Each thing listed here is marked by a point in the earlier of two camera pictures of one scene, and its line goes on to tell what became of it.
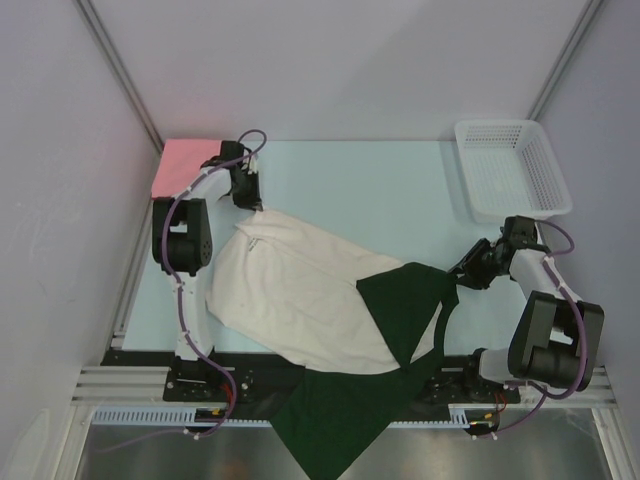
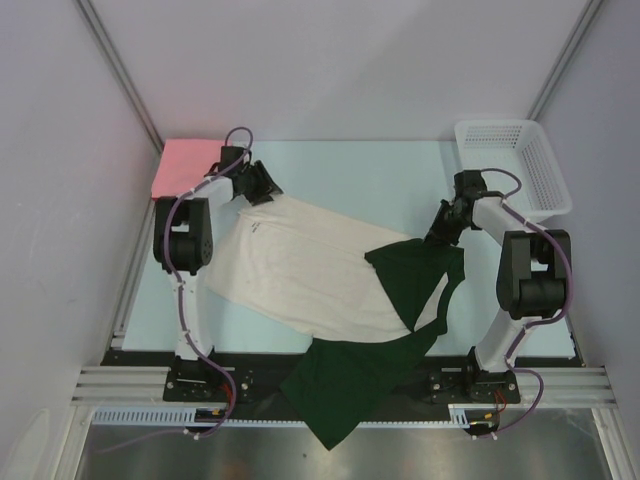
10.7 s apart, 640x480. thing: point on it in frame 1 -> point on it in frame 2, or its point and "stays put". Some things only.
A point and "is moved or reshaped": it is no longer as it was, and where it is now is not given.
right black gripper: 473,276 -> 438,230
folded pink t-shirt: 180,164 stays put
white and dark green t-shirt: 368,331 is moved or reshaped
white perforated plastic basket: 509,169 stays put
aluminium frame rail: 540,386 stays put
